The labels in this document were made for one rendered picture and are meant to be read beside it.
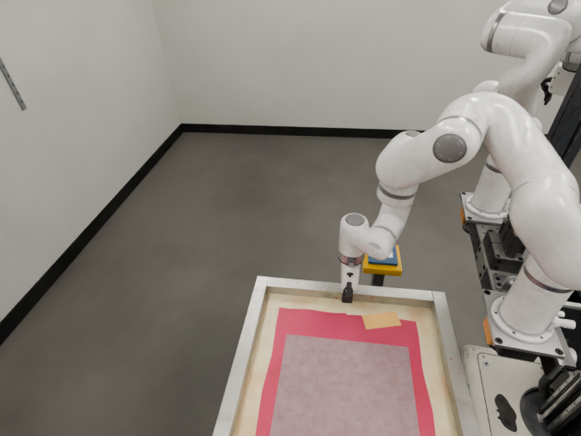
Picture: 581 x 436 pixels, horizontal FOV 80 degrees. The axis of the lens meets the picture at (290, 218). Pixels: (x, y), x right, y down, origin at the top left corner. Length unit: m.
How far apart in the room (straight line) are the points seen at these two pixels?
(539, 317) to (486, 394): 1.01
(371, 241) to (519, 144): 0.38
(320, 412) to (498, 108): 0.76
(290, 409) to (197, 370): 1.25
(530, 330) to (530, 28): 0.63
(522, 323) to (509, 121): 0.44
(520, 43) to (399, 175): 0.41
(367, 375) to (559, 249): 0.55
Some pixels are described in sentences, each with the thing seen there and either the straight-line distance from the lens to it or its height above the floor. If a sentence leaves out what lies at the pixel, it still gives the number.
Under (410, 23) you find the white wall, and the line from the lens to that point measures 3.91.
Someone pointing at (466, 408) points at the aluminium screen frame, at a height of 0.99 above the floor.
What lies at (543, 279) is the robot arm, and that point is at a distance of 0.85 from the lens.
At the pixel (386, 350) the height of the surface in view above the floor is 0.96.
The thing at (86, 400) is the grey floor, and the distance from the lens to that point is 2.31.
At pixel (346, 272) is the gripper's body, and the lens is 1.00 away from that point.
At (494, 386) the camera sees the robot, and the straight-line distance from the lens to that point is 1.92.
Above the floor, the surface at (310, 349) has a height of 0.96.
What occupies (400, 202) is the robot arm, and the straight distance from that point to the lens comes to 0.80.
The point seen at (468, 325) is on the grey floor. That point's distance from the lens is 2.43.
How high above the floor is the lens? 1.85
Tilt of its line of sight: 39 degrees down
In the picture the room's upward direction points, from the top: 2 degrees counter-clockwise
